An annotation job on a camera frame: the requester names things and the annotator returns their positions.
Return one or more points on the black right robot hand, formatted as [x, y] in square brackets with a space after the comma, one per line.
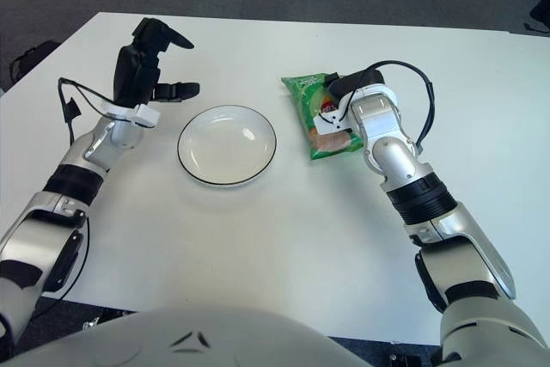
[356, 81]

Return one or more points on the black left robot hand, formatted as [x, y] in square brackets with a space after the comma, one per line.
[137, 70]

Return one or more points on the green potato chip bag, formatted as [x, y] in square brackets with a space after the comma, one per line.
[309, 100]

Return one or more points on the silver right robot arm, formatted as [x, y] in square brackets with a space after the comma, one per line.
[395, 148]

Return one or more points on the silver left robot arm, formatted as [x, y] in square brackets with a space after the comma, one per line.
[77, 169]

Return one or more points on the white plate with black rim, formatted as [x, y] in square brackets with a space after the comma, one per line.
[227, 148]

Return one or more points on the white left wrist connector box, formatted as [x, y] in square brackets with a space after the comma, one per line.
[137, 115]

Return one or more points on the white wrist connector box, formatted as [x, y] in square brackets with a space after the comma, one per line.
[331, 122]
[137, 115]

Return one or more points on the white right wrist connector box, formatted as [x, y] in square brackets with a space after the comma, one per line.
[331, 122]

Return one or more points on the black backpack on floor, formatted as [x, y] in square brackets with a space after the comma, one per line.
[32, 57]

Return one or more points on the silver robot torso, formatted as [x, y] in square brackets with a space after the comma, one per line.
[193, 332]

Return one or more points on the black chair base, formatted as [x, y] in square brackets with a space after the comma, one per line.
[401, 358]

